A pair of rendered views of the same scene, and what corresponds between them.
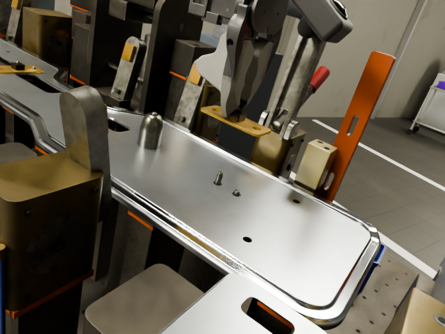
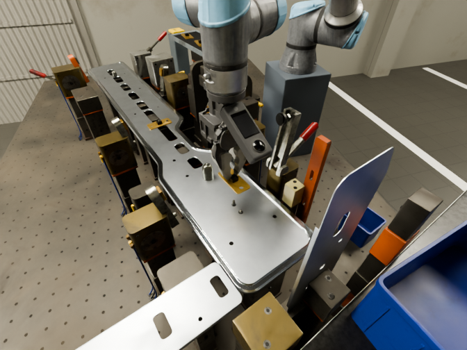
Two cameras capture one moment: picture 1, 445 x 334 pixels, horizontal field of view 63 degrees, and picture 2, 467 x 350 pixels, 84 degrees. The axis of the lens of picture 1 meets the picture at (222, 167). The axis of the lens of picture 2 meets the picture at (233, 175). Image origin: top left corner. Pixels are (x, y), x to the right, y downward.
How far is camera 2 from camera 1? 0.35 m
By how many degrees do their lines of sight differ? 29
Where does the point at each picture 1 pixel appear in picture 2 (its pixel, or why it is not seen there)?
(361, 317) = (353, 264)
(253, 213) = (243, 226)
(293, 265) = (247, 260)
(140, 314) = (176, 275)
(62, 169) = (151, 213)
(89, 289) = not seen: hidden behind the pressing
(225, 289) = (207, 270)
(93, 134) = (158, 204)
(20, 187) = (134, 226)
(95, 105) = (155, 195)
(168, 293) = (189, 266)
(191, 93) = not seen: hidden behind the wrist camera
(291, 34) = not seen: outside the picture
